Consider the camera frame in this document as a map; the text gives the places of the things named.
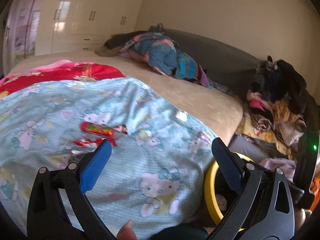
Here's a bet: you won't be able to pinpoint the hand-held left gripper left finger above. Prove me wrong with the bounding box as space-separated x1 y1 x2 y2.
27 138 118 240

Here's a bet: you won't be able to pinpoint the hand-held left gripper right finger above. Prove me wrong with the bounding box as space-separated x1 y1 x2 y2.
207 137 299 240

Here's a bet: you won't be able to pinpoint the yellow-rimmed trash bin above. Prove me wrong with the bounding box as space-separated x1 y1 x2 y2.
204 154 255 232

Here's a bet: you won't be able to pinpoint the red and white wrapper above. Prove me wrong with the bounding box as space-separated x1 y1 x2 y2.
72 137 118 148

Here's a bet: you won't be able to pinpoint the long red candy wrapper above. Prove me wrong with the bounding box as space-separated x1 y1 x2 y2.
80 121 115 137

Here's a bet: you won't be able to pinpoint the small dark wrapper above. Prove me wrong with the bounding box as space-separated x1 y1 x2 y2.
114 124 128 135

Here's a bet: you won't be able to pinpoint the person's left hand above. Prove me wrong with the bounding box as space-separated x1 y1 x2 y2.
116 220 138 240

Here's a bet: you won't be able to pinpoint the grey cloth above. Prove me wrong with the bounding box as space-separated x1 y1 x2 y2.
227 134 275 163

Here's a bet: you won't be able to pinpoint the orange object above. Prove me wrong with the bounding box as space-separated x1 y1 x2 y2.
310 177 320 210

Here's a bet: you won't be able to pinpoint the lilac cloth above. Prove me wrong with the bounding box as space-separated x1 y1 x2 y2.
259 156 297 180

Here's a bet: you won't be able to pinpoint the pile of clothes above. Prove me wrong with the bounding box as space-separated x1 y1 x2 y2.
236 100 308 155

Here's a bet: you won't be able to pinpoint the light blue cat-print blanket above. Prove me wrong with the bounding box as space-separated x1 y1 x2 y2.
0 77 218 238

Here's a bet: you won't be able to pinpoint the pink cloth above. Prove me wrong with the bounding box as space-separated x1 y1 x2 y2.
246 90 268 112

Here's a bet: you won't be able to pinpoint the beige bed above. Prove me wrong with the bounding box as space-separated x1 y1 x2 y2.
5 51 244 145

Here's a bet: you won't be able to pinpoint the dark patterned cloth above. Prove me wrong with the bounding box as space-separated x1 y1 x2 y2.
207 79 234 97

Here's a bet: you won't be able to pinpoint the teal pants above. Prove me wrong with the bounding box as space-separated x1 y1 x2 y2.
152 224 209 240

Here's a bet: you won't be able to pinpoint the black fuzzy clothing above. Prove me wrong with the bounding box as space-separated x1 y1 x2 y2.
251 55 308 114

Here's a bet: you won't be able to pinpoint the red blanket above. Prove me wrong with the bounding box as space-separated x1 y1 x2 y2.
0 59 125 94

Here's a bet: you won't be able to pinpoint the striped blanket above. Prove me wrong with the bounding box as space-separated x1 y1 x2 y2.
174 51 212 88

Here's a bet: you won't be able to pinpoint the grey headboard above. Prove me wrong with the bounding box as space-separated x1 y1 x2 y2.
160 29 265 103

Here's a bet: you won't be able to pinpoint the dark brown cloth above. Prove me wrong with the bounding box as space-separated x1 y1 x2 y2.
94 31 140 57

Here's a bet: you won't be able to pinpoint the blue floral quilt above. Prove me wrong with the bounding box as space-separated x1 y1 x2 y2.
120 31 180 75

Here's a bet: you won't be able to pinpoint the cream glossy wardrobe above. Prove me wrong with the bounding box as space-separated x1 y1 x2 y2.
35 0 150 54

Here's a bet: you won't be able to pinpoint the pink patterned glass door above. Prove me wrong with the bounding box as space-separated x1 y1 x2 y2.
5 0 48 60

